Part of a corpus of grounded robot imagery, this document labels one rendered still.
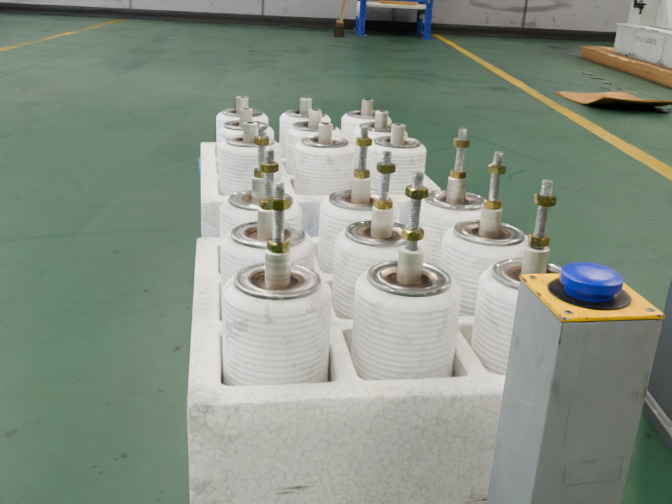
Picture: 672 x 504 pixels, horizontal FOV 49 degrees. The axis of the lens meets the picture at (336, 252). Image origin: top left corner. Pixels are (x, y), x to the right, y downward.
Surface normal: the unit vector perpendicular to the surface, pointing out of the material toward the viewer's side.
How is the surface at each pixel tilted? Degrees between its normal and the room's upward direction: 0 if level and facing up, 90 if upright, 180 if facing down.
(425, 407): 90
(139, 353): 0
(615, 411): 90
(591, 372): 90
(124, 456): 0
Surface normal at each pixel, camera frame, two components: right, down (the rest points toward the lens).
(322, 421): 0.15, 0.36
